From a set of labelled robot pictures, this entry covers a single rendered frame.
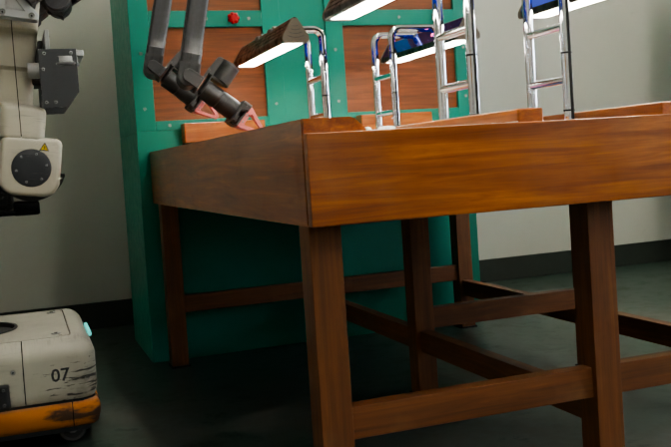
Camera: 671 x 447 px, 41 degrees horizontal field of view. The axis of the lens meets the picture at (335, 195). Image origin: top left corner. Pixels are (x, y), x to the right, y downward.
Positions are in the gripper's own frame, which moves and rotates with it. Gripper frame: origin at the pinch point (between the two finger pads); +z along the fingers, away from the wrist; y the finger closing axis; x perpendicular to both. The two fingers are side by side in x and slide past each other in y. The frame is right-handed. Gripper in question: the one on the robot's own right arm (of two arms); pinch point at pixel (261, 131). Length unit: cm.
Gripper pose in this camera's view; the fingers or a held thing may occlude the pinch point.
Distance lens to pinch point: 250.7
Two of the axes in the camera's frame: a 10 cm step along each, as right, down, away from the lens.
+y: -3.3, -0.1, 9.4
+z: 7.7, 5.7, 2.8
